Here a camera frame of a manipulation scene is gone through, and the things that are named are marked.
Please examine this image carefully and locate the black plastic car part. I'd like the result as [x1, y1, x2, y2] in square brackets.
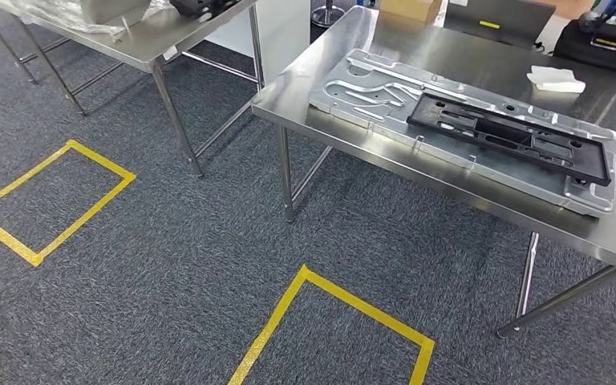
[406, 91, 613, 188]
[168, 0, 240, 17]

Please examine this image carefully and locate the large stainless steel workbench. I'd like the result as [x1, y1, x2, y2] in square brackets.
[250, 5, 616, 340]

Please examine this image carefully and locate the stamped grey metal plate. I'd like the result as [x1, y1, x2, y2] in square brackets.
[309, 48, 616, 218]

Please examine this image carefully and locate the yellow floor tape square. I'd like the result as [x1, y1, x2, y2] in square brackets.
[228, 264, 436, 385]

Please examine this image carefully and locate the stanchion with chrome base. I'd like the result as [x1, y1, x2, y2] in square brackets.
[310, 0, 347, 27]

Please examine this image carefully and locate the brown cardboard box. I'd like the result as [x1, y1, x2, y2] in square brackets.
[379, 0, 444, 24]

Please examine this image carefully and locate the small stainless steel table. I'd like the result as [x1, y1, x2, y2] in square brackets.
[0, 0, 265, 177]

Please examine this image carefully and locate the grey laptop with yellow label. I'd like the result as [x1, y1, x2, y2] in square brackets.
[443, 0, 556, 51]

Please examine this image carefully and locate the folded steel sheet box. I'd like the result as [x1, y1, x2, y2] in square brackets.
[76, 0, 152, 26]

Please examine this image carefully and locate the white folded cloth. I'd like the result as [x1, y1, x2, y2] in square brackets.
[525, 65, 587, 95]

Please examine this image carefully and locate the clear plastic wrap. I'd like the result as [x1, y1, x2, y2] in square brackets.
[0, 0, 173, 35]

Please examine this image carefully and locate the black case with antennas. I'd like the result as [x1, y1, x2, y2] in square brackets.
[552, 10, 616, 75]

